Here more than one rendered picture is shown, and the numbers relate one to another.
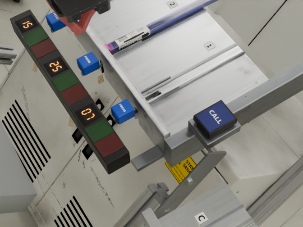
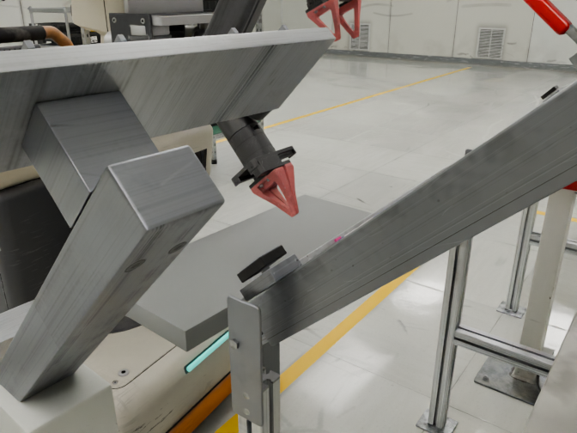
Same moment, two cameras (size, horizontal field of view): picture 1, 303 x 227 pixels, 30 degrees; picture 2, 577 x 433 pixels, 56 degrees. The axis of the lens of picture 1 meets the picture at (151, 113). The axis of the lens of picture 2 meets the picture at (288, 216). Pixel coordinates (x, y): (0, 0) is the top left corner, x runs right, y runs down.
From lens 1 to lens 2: 1.05 m
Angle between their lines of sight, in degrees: 85
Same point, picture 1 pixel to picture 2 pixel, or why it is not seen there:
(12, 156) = (212, 310)
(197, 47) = not seen: hidden behind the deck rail
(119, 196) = not seen: outside the picture
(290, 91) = (394, 250)
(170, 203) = (240, 381)
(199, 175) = (245, 338)
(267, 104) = (361, 270)
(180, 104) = not seen: hidden behind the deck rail
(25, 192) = (179, 326)
